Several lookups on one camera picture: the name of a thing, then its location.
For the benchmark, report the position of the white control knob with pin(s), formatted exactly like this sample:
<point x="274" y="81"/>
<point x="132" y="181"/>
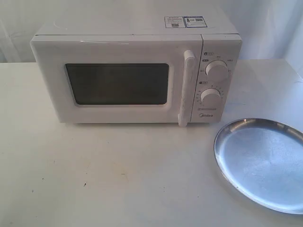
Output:
<point x="217" y="71"/>
<point x="211" y="98"/>

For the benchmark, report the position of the round steel tray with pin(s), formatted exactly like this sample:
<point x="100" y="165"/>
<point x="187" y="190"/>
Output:
<point x="263" y="160"/>

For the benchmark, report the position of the white microwave oven body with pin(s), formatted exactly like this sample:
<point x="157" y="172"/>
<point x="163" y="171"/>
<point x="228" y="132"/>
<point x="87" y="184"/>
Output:
<point x="219" y="43"/>

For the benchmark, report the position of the lower white control knob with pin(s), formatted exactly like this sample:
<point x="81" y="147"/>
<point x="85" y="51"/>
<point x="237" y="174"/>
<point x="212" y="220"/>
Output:
<point x="211" y="98"/>

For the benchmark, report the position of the blue white label sticker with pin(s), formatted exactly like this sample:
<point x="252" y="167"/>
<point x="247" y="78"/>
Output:
<point x="185" y="22"/>

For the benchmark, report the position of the upper white control knob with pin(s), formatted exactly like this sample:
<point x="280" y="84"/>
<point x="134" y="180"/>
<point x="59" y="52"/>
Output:
<point x="217" y="71"/>

